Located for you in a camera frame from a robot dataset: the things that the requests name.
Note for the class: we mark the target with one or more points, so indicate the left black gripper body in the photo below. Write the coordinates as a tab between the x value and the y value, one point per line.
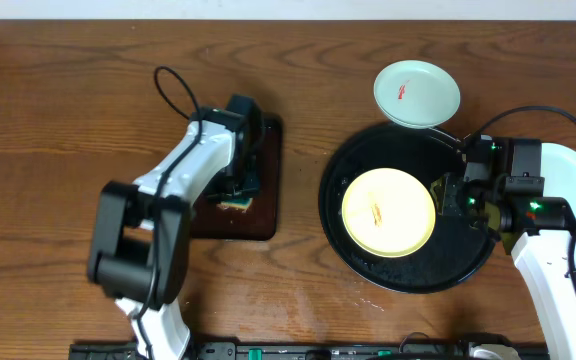
241	187

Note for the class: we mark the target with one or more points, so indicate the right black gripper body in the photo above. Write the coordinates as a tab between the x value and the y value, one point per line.
466	200

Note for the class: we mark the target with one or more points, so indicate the green yellow sponge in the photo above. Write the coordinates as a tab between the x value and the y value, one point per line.
241	204

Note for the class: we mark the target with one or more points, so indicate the yellow plate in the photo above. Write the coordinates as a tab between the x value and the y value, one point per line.
388	212

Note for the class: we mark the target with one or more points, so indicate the mint plate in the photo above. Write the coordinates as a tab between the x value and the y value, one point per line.
416	94
558	168

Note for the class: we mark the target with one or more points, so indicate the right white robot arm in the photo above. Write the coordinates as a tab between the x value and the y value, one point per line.
536	231

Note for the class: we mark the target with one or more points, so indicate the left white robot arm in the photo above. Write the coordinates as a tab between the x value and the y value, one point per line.
140	245

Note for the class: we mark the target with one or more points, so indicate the dark brown rectangular tray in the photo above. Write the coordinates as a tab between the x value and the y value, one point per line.
259	222

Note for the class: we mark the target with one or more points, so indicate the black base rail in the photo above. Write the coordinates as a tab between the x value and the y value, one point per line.
408	351

